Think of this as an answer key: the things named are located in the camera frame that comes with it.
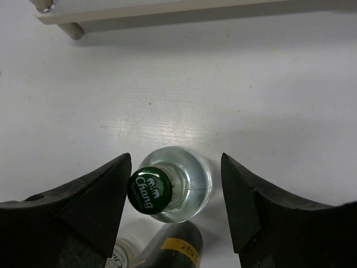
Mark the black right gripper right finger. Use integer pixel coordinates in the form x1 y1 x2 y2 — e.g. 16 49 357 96
221 154 356 267

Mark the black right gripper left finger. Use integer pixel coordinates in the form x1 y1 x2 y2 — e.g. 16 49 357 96
1 153 132 267

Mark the beige two-tier shelf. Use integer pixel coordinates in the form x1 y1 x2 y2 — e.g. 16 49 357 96
32 1 356 41

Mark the Chang soda bottle front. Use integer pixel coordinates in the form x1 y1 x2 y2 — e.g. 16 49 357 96
106 238 138 268

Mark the chang soda bottle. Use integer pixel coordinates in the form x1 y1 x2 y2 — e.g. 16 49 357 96
106 238 138 268
127 146 213 223

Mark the dark can left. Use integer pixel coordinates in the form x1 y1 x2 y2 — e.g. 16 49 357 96
133 221 204 268

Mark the Chang soda bottle rear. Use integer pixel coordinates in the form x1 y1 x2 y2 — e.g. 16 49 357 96
127 146 213 223

